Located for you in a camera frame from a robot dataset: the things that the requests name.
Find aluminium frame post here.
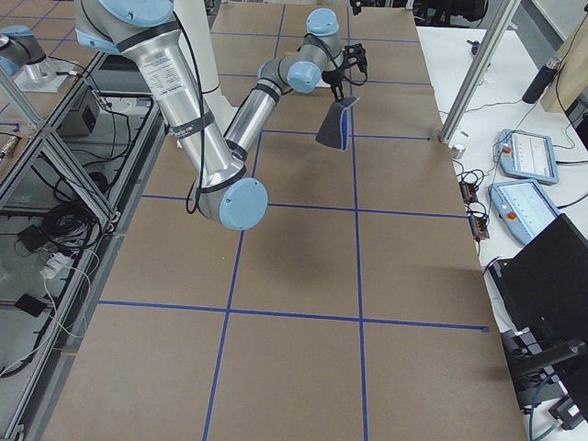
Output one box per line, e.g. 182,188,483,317
438,0,521,144

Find teach pendant tablet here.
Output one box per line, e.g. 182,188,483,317
489,178,560,245
495,129,560,185

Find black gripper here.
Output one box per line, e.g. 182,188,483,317
322,69,345,101

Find far teach pendant tablet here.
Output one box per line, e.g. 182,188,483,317
495,129,560,185

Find black bottle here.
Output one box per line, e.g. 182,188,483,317
522,65,558,104

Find small metal cylinder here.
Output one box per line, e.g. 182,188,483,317
451,143,466,160

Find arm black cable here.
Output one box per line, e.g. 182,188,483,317
339,50,371,87

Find wooden board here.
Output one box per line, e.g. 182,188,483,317
541,5,587,113

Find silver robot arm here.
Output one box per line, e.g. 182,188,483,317
1,25,77,93
74,1,345,231

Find white central pedestal column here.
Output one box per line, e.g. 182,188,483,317
174,0,237,130

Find grey blue towel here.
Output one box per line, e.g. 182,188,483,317
315,96,359,152

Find near teach pendant tablet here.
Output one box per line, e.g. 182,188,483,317
489,178,560,245

